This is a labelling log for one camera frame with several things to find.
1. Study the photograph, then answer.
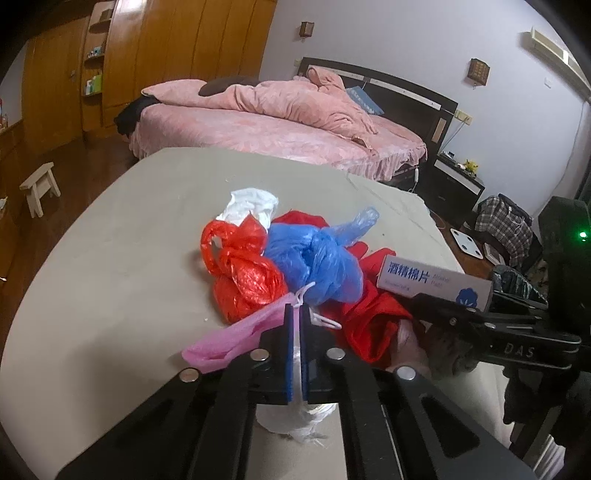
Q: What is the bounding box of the black cloth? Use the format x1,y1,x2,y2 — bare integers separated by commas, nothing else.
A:
115,95,160,137

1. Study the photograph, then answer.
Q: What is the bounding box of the blue pillow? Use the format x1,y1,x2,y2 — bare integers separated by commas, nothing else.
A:
345,85,385,116

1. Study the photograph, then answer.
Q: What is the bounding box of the wooden wardrobe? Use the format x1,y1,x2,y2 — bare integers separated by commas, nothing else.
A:
21,0,278,153

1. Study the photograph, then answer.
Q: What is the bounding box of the white plastic bag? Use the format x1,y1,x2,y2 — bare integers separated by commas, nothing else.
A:
256,281,343,448
216,188,279,229

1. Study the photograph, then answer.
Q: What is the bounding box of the white cardboard box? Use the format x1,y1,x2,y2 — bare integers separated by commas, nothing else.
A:
376,254,495,312

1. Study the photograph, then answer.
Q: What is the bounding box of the white air conditioner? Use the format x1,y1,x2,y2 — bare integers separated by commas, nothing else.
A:
529,27,591,100

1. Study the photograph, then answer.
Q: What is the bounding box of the grey crumpled paper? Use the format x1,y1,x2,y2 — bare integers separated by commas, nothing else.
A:
425,323,478,379

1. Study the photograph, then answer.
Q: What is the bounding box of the dark nightstand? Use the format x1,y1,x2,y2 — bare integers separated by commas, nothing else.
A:
425,152,485,227

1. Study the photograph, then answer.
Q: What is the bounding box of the red plastic bag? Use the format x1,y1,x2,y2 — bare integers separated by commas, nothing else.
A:
200,215,289,324

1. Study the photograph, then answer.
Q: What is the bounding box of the red cloth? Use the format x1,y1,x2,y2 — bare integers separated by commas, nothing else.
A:
277,210,416,367

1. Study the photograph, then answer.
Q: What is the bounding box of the white bathroom scale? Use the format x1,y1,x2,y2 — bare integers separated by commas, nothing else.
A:
450,228,481,254

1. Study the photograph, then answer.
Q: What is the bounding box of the bed with pink sheet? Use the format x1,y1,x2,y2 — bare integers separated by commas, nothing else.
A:
128,58,459,183

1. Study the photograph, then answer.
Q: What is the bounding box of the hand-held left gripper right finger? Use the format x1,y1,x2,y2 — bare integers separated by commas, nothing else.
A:
299,305,542,480

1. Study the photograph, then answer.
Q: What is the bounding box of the small wooden stool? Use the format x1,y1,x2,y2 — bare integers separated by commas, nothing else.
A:
19,162,62,217

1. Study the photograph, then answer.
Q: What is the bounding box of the bin with black liner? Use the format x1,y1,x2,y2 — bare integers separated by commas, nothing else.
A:
489,267,548,302

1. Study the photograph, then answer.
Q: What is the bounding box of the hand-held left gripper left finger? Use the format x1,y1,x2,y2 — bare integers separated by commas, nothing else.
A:
55,305,298,480

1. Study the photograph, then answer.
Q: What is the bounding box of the plaid bag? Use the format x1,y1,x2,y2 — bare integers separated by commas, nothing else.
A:
475,195,534,261

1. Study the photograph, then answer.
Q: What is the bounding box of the pink duvet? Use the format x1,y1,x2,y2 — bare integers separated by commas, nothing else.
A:
141,66,380,139

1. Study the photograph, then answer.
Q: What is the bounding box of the pink plastic bag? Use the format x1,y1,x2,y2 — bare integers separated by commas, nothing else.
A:
181,291,301,374

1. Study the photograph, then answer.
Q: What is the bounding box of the blue plastic bag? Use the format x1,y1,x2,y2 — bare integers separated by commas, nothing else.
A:
264,207,380,305

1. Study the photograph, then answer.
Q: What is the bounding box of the dark wooden headboard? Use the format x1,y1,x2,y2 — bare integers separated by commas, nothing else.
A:
298,58,459,160

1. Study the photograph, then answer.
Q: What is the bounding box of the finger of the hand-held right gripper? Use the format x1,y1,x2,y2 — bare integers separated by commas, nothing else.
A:
490,298,552,325
399,293,583,370

